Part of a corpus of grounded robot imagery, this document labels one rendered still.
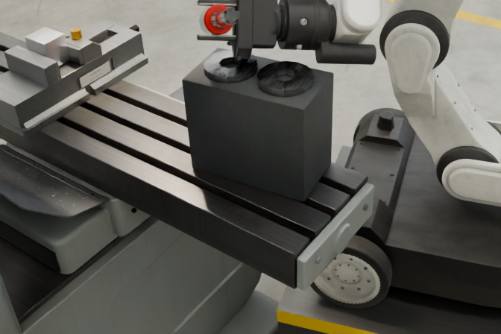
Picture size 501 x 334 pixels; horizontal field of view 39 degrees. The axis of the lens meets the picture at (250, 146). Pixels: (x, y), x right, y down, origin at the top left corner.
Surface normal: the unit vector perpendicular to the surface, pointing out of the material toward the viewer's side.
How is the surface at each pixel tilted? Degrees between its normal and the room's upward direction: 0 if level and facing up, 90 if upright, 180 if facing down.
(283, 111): 90
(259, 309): 0
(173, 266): 90
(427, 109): 115
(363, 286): 90
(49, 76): 90
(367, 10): 41
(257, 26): 62
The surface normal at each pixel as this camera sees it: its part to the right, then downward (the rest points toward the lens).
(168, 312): 0.80, 0.33
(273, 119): -0.46, 0.54
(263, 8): 0.20, 0.13
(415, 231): -0.04, -0.80
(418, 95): -0.23, 0.87
